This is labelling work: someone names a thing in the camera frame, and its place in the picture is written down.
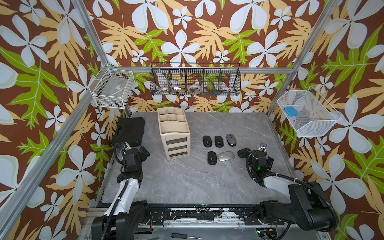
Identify silver computer mouse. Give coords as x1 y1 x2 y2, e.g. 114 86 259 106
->
217 151 235 162

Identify black computer mouse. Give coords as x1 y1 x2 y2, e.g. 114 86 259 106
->
226 134 237 147

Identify black mouse with logo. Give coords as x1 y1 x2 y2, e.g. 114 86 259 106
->
208 151 217 165

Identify beige drawer organizer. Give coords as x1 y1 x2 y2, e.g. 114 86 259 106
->
157 107 191 160

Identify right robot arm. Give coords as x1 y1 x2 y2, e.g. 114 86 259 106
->
245 150 339 232

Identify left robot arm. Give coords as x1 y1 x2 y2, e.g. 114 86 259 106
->
91 144 150 240

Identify black plastic case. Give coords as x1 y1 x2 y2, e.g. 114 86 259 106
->
112 117 145 147

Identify blue object in basket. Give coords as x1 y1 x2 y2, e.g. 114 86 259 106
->
284 106 299 117

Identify white mesh basket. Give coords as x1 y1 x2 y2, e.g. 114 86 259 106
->
277 90 342 138

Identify black screwdriver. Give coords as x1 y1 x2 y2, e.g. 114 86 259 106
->
171 233 201 240

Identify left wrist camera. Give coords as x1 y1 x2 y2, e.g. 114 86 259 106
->
121 143 131 152

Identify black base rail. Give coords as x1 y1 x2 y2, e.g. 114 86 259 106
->
140 203 285 227

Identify white wire basket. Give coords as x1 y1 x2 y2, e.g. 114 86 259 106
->
89 64 135 109

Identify black wire basket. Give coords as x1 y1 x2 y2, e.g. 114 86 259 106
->
149 63 242 96

